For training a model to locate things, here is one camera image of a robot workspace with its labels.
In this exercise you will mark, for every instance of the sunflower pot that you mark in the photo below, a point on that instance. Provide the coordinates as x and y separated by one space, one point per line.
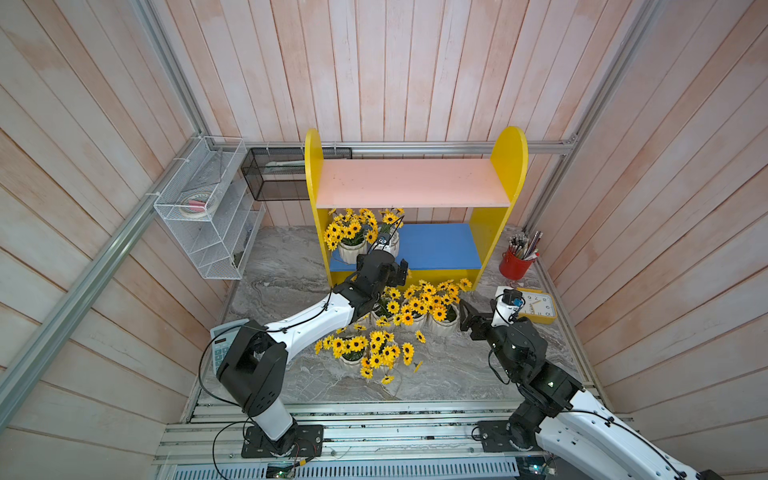
416 304
387 308
444 305
348 344
350 233
388 233
387 358

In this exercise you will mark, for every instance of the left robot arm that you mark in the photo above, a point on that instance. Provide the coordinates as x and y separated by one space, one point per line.
254 367

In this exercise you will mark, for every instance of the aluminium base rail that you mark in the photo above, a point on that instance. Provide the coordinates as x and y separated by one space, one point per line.
438 439

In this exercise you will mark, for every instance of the light blue calculator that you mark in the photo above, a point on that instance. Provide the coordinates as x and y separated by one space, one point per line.
222 336

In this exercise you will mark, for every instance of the yellow shelf unit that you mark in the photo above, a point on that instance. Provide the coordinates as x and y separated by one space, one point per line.
439 251

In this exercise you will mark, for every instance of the yellow alarm clock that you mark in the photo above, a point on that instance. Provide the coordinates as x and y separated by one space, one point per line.
539 307

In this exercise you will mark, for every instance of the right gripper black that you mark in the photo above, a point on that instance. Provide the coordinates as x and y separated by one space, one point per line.
485 325

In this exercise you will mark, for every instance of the tape roll in rack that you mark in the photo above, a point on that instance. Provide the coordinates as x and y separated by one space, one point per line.
198 205

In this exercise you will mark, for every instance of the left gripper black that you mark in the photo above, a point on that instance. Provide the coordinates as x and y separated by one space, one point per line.
401 277

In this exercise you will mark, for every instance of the red pencil cup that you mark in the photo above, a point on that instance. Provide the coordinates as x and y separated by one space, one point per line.
521 254

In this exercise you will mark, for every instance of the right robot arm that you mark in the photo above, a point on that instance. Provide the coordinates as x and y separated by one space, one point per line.
558 414

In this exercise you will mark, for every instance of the white wire mesh rack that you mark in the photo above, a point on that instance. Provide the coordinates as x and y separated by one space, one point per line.
218 245

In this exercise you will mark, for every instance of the black wire basket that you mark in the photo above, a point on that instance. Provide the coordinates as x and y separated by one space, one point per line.
276 174

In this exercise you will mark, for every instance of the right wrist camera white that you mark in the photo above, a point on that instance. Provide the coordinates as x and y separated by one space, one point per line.
508 302

